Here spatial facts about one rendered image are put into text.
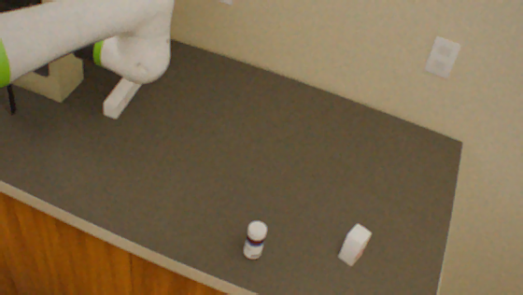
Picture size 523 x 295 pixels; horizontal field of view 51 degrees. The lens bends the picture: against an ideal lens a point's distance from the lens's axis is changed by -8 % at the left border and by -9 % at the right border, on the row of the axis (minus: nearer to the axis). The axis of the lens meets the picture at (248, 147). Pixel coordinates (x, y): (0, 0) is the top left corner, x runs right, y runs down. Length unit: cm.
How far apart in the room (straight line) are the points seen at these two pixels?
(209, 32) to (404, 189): 73
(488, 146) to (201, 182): 84
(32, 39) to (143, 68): 28
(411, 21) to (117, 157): 81
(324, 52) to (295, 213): 51
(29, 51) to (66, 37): 7
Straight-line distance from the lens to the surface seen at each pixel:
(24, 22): 93
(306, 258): 129
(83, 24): 97
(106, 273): 150
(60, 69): 152
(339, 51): 164
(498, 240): 203
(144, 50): 109
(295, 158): 147
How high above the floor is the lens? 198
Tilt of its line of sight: 45 degrees down
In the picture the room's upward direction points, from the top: 10 degrees clockwise
